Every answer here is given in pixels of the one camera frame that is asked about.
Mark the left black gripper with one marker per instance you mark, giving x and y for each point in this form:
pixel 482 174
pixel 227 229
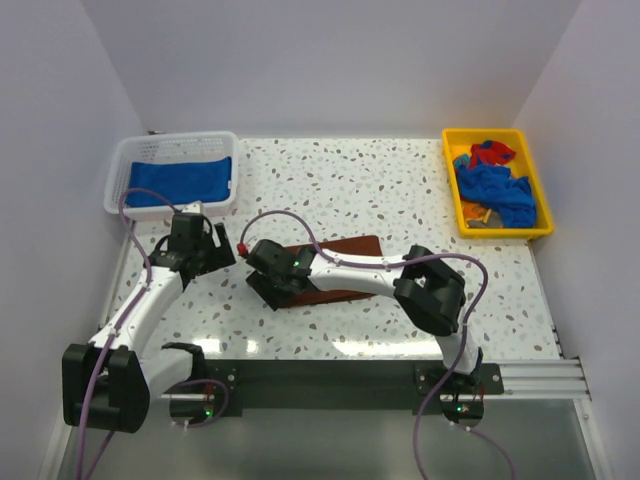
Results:
pixel 221 256

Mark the blue towel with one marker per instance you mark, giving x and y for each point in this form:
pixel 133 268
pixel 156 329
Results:
pixel 184 183
pixel 495 188

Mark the folded blue towel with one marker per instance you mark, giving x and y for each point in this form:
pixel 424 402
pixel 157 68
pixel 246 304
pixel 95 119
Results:
pixel 184 183

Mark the white plastic laundry basket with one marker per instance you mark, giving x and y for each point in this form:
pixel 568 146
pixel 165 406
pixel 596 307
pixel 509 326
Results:
pixel 177 148

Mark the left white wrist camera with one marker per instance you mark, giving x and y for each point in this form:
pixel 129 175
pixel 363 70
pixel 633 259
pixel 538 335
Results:
pixel 194 208

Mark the red and blue cloth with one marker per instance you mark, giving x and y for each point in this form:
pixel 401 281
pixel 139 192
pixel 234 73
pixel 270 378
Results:
pixel 491 153

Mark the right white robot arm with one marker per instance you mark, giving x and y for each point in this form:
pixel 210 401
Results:
pixel 428 291

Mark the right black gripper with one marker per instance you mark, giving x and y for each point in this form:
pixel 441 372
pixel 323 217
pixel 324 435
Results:
pixel 261 283

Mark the grey cloth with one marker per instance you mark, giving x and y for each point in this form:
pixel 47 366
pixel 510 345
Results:
pixel 491 220

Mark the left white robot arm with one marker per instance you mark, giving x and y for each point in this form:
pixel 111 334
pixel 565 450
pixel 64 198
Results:
pixel 106 384

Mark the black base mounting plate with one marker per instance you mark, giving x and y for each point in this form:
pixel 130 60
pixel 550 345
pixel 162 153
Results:
pixel 307 384

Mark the brown towel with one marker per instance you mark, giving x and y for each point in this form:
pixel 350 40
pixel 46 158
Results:
pixel 365 245

